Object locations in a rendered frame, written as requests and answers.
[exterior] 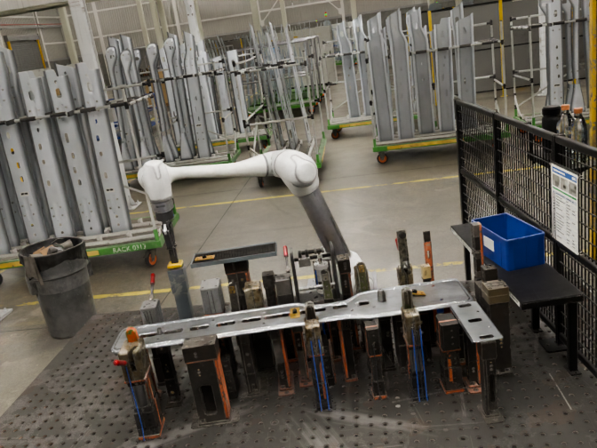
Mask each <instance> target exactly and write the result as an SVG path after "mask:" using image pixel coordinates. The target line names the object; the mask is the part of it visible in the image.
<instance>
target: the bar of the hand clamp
mask: <svg viewBox="0 0 597 448"><path fill-rule="evenodd" d="M396 237H397V244H398V252H399V259H400V265H401V268H402V273H403V265H402V263H403V262H404V261H407V266H408V271H409V272H410V260H409V253H408V245H407V237H406V230H405V229H401V230H396Z"/></svg>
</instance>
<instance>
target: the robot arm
mask: <svg viewBox="0 0 597 448"><path fill-rule="evenodd" d="M250 176H257V177H266V176H275V177H278V178H281V179H282V180H283V182H284V183H285V185H286V186H287V187H288V188H289V190H290V191H291V193H292V194H293V195H294V196H297V197H298V199H299V201H300V202H301V204H302V206H303V208H304V210H305V212H306V215H307V217H308V218H309V220H310V222H311V224H312V225H313V227H314V230H315V232H316V234H317V235H318V237H319V239H320V241H321V243H322V246H321V248H322V247H323V248H324V250H325V251H324V253H330V247H329V242H331V241H332V244H333V248H334V254H335V258H337V256H336V255H338V254H345V253H348V256H349V259H350V265H351V280H352V287H353V295H355V294H356V286H355V279H354V266H356V263H357V262H358V261H360V260H361V259H360V257H359V256H358V254H357V253H356V252H352V251H349V249H348V247H347V245H346V241H345V239H344V237H343V236H342V234H341V232H340V230H339V228H338V225H337V223H336V221H335V220H334V218H333V216H332V214H331V212H330V209H329V206H328V205H327V203H326V201H325V199H324V197H323V195H322V192H321V190H320V189H319V187H318V186H319V178H318V170H317V166H316V164H315V162H314V160H313V159H312V158H311V157H310V156H307V155H306V154H304V153H301V152H298V151H296V150H292V149H284V150H276V151H271V152H268V153H265V154H262V155H258V156H254V157H252V158H249V159H247V160H243V161H241V162H237V163H231V164H210V165H197V166H183V167H169V166H167V165H166V164H164V163H163V161H161V160H152V161H148V162H146V163H145V164H144V166H142V167H141V168H140V169H139V172H138V181H139V184H140V185H141V186H142V187H143V188H144V189H145V190H146V192H147V194H148V196H149V198H150V203H151V205H152V209H153V212H154V213H155V217H156V220H157V221H161V222H162V224H163V225H162V229H163V230H162V233H163V237H164V240H165V243H166V246H167V250H169V254H170V258H171V264H173V263H179V258H178V254H177V250H176V246H177V245H176V242H175V237H174V232H173V226H172V221H171V219H173V218H174V214H173V210H172V208H173V207H174V205H173V202H172V196H171V183H172V182H173V181H175V180H183V179H200V178H232V177H250ZM321 254H323V253H321ZM335 261H336V267H337V273H338V286H339V292H340V298H339V299H338V301H342V300H343V295H342V289H341V282H340V275H339V272H338V263H337V259H335Z"/></svg>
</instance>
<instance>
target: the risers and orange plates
mask: <svg viewBox="0 0 597 448"><path fill-rule="evenodd" d="M368 321H369V320H362V324H363V334H364V341H365V348H366V356H367V357H366V359H367V365H368V369H369V373H371V368H370V358H369V355H368V351H367V346H366V339H365V325H364V322H368ZM328 341H329V343H328ZM322 344H323V349H324V356H323V360H324V367H325V372H327V378H328V383H329V386H335V385H337V378H336V372H335V365H334V360H333V354H332V348H331V344H330V339H327V334H323V335H322ZM219 355H220V360H221V363H222V368H223V373H224V377H225V382H226V386H227V393H228V398H229V400H230V399H236V398H238V390H239V382H238V378H237V376H236V371H235V363H234V359H233V357H232V352H231V349H229V350H223V351H221V348H220V349H219Z"/></svg>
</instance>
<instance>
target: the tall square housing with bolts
mask: <svg viewBox="0 0 597 448"><path fill-rule="evenodd" d="M200 293H201V297H202V302H203V309H204V314H205V316H210V315H217V314H223V313H226V312H225V305H226V304H225V301H224V296H223V292H222V287H221V282H220V278H213V279H207V280H202V283H201V286H200ZM218 341H219V348H221V351H223V350H229V349H231V352H232V357H233V359H234V363H235V371H236V370H238V368H237V367H238V365H237V364H238V363H237V361H236V360H235V352H234V347H233V342H232V338H231V337H227V338H221V339H218Z"/></svg>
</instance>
